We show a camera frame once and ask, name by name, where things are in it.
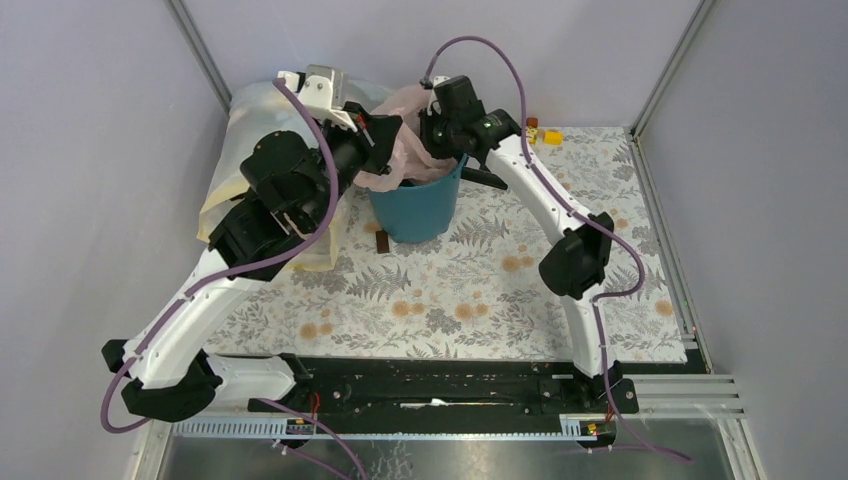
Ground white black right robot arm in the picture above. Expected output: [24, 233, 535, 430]
[419, 75, 623, 416]

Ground yellow toy block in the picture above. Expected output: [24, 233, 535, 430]
[542, 130, 564, 145]

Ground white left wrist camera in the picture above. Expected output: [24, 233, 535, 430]
[273, 64, 357, 131]

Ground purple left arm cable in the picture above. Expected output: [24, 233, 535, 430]
[99, 76, 342, 436]

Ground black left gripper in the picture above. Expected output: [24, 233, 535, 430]
[302, 102, 407, 231]

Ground pink plastic trash bag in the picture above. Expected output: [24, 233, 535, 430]
[353, 84, 458, 192]

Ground black white checkerboard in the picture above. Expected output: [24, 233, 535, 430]
[461, 166, 508, 190]

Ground large translucent yellow-trimmed bag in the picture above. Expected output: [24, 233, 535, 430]
[208, 85, 357, 280]

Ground small brown wooden block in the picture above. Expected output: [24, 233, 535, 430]
[375, 230, 391, 254]

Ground teal plastic trash bin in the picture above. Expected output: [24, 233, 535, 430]
[366, 155, 468, 243]

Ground floral patterned table mat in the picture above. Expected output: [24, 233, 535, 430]
[206, 128, 686, 363]

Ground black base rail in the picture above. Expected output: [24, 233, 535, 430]
[248, 356, 639, 437]

